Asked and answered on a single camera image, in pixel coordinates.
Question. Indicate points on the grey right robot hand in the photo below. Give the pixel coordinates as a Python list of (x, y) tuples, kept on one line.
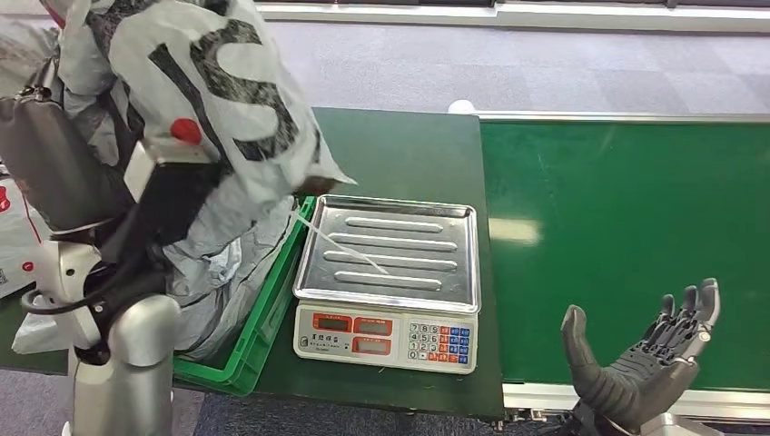
[(631, 385)]

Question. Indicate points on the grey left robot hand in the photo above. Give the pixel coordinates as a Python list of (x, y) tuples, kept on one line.
[(54, 162)]

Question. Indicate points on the grey mailer bag large S print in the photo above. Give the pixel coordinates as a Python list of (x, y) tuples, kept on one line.
[(228, 78)]

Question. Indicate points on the thin white plastic strip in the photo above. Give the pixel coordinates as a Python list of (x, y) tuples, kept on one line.
[(343, 247)]

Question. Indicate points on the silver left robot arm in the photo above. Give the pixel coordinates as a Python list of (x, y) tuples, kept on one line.
[(126, 373)]

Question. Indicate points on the green conveyor belt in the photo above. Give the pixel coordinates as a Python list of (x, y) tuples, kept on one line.
[(631, 228)]

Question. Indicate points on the white mailer bag red dot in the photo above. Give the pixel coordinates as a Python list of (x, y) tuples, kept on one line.
[(15, 240)]

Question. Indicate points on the small white mailer bag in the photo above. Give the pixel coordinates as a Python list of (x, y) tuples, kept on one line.
[(36, 331)]

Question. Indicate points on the plain grey mailer bag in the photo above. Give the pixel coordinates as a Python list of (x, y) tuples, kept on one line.
[(234, 301)]

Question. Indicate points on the green plastic crate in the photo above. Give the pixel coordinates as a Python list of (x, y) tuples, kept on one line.
[(252, 349)]

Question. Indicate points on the steel scale pan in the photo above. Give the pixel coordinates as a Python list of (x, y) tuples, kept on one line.
[(391, 253)]

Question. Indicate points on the white round cap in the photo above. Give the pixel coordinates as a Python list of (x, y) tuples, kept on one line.
[(462, 107)]

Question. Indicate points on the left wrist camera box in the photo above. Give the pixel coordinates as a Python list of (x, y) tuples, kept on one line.
[(162, 198)]

